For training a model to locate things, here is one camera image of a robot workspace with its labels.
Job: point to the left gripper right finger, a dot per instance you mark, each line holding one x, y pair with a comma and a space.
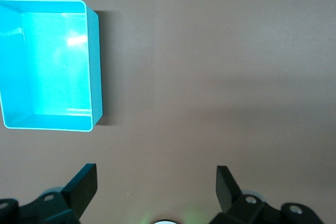
228, 192

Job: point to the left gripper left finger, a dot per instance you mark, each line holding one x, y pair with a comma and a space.
76, 192

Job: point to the brown table mat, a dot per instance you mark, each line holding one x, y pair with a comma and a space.
210, 77

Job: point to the teal plastic bin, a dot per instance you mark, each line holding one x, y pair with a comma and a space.
52, 64

